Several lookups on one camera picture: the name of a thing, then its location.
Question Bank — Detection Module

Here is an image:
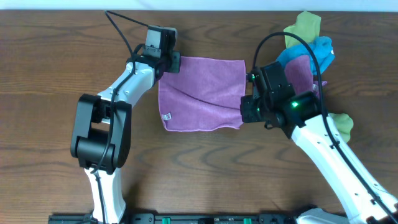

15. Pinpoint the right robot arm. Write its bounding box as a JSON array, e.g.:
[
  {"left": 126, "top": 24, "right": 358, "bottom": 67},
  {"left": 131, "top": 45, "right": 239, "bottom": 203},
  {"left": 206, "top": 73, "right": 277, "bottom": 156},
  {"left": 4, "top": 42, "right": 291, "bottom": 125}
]
[{"left": 241, "top": 70, "right": 397, "bottom": 223}]

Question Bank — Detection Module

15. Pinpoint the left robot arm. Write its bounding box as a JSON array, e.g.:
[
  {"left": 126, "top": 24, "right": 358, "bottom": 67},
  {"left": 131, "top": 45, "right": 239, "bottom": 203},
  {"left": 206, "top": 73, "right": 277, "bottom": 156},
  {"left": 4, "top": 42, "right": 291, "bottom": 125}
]
[{"left": 70, "top": 51, "right": 181, "bottom": 223}]

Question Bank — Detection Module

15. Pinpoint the dark purple cloth in pile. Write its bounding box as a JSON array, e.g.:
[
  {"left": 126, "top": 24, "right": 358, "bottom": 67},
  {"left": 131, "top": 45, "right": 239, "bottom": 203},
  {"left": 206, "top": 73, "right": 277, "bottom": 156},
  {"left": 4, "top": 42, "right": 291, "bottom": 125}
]
[{"left": 284, "top": 55, "right": 319, "bottom": 97}]

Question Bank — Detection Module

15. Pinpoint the lower green cloth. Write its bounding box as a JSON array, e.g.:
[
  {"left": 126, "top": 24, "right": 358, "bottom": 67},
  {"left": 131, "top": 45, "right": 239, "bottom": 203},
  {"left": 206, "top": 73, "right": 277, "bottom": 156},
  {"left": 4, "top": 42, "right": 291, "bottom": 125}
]
[{"left": 329, "top": 113, "right": 354, "bottom": 143}]

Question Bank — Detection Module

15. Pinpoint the green cloth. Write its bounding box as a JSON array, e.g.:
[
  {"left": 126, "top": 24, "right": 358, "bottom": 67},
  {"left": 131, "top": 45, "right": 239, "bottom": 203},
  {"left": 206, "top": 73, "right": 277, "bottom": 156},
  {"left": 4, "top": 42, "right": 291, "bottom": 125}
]
[
  {"left": 284, "top": 11, "right": 322, "bottom": 43},
  {"left": 329, "top": 113, "right": 354, "bottom": 143}
]

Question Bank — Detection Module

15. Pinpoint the blue cloth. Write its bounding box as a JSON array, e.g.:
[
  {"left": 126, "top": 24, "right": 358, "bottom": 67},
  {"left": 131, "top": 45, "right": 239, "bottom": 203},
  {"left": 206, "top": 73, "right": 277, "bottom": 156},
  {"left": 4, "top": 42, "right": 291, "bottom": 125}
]
[{"left": 276, "top": 36, "right": 335, "bottom": 75}]

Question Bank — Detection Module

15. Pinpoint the upper green cloth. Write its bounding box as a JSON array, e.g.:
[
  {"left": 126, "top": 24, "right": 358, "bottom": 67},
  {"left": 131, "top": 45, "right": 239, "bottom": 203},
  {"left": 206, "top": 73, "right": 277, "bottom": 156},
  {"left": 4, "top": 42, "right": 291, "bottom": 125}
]
[{"left": 284, "top": 11, "right": 322, "bottom": 43}]

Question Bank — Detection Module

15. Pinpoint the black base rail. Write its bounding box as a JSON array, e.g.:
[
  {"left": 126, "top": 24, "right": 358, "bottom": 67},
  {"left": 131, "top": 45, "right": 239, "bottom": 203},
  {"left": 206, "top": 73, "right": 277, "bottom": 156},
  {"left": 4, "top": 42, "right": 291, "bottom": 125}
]
[{"left": 48, "top": 212, "right": 364, "bottom": 224}]

